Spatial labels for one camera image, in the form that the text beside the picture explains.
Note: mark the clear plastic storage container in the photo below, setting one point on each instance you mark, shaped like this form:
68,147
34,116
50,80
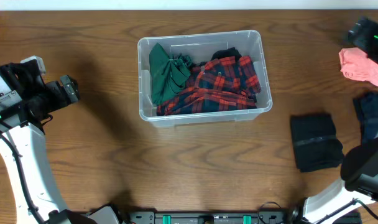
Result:
200,47

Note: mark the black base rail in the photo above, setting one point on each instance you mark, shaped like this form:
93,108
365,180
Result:
265,215

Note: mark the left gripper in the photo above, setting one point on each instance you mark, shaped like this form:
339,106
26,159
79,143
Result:
68,89

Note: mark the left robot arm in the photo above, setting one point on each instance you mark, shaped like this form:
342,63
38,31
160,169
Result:
26,105

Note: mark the black garment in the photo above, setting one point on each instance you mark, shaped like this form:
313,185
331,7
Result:
314,142
231,52

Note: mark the pink garment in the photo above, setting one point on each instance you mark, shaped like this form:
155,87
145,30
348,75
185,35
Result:
355,65

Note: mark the dark navy garment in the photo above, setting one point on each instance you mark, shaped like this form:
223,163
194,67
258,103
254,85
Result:
366,108

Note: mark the red plaid flannel shirt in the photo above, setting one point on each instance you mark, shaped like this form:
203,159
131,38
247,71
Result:
224,84

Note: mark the dark green garment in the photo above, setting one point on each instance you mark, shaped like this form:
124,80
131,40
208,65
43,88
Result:
169,74

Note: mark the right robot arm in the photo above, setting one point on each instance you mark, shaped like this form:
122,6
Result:
358,182

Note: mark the folded black garment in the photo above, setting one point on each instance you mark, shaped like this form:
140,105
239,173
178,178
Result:
314,142

